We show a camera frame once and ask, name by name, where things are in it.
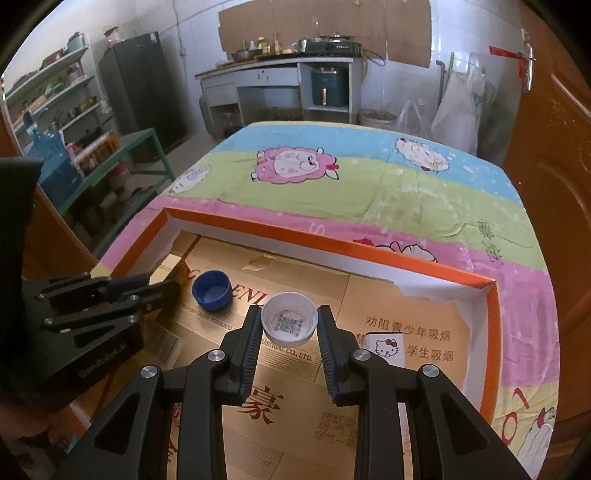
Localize cartoon sheep patterned tablecloth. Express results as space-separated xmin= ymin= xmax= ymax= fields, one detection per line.
xmin=100 ymin=122 xmax=560 ymax=477

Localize white Hello Kitty case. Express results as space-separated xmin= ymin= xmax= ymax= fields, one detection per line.
xmin=360 ymin=333 xmax=412 ymax=479

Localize blue bottle cap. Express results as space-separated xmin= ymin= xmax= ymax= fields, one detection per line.
xmin=191 ymin=270 xmax=232 ymax=312

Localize dark grey refrigerator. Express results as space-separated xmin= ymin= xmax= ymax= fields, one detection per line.
xmin=98 ymin=32 xmax=187 ymax=152

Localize grey storage shelf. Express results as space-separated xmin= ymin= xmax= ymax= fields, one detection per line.
xmin=2 ymin=32 xmax=122 ymax=186

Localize grey kitchen counter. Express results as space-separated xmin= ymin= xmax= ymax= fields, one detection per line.
xmin=197 ymin=57 xmax=363 ymax=139

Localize teal air fryer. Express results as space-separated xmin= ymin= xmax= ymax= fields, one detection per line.
xmin=311 ymin=66 xmax=349 ymax=107

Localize cardboard wall sheets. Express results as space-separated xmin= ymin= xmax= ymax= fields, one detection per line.
xmin=218 ymin=0 xmax=432 ymax=68

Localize green metal bench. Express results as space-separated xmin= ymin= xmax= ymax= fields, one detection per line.
xmin=57 ymin=128 xmax=175 ymax=258

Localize brown wooden door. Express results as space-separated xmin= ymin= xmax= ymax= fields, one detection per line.
xmin=504 ymin=1 xmax=590 ymax=479

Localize white bottle cap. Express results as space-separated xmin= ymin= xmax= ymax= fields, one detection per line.
xmin=260 ymin=292 xmax=318 ymax=348

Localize orange rimmed cardboard tray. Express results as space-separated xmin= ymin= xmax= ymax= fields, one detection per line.
xmin=76 ymin=207 xmax=502 ymax=479

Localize black gas stove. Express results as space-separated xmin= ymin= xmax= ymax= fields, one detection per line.
xmin=304 ymin=33 xmax=362 ymax=57

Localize person's left hand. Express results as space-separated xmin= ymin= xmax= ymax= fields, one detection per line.
xmin=1 ymin=401 xmax=89 ymax=451

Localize white hanging sack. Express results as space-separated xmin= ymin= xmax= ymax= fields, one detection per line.
xmin=431 ymin=67 xmax=486 ymax=155

